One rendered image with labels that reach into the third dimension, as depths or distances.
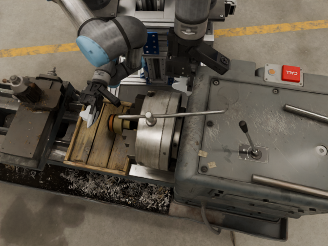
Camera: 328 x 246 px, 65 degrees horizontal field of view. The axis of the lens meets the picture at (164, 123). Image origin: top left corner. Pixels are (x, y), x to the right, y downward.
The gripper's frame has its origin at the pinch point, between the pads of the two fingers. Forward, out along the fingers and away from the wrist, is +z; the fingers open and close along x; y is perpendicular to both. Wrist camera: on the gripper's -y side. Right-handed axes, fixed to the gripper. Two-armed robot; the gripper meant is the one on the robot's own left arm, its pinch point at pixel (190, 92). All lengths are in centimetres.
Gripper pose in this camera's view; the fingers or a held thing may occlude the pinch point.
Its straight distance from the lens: 77.3
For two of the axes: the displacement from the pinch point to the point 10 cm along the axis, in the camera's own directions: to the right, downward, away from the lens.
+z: -0.1, 6.0, 8.0
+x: -2.0, 7.8, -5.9
